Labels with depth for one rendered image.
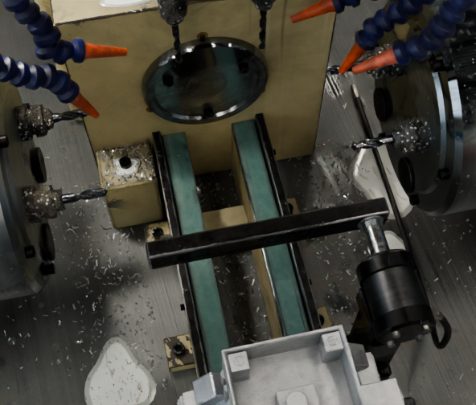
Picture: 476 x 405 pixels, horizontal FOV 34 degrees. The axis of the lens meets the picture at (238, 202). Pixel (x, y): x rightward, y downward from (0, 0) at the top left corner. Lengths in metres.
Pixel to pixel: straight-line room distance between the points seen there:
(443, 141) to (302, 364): 0.28
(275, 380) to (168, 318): 0.38
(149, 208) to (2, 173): 0.34
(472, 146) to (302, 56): 0.25
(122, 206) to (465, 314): 0.46
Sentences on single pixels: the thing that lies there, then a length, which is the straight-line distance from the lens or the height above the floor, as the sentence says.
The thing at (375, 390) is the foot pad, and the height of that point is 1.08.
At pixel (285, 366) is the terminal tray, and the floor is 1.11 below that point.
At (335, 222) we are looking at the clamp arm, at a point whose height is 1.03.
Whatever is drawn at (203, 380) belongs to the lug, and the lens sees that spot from 0.68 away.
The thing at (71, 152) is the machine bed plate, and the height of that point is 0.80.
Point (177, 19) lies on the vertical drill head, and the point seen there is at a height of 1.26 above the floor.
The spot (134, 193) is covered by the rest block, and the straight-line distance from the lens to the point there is 0.98.
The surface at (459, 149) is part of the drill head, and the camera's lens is 0.78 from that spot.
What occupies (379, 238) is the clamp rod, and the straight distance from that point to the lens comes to 0.81.
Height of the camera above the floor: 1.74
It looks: 62 degrees down
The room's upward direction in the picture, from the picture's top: straight up
